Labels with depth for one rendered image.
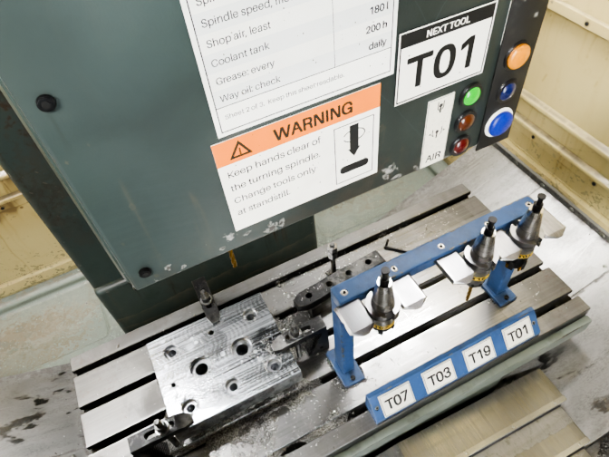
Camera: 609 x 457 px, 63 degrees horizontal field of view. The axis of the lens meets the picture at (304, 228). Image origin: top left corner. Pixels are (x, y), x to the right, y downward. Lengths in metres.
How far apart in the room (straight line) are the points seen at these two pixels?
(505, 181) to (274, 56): 1.41
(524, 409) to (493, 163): 0.79
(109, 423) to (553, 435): 1.06
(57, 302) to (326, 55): 1.67
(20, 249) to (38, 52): 1.56
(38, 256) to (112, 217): 1.49
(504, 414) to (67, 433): 1.16
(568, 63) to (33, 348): 1.81
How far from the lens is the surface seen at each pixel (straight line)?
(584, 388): 1.51
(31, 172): 1.23
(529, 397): 1.44
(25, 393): 1.69
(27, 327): 1.95
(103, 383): 1.33
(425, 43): 0.45
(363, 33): 0.41
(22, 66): 0.34
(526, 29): 0.53
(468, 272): 0.98
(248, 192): 0.44
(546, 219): 1.11
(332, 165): 0.47
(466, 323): 1.29
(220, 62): 0.36
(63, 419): 1.64
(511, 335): 1.26
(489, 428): 1.36
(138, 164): 0.39
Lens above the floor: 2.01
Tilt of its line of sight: 50 degrees down
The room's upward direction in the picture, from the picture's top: 7 degrees counter-clockwise
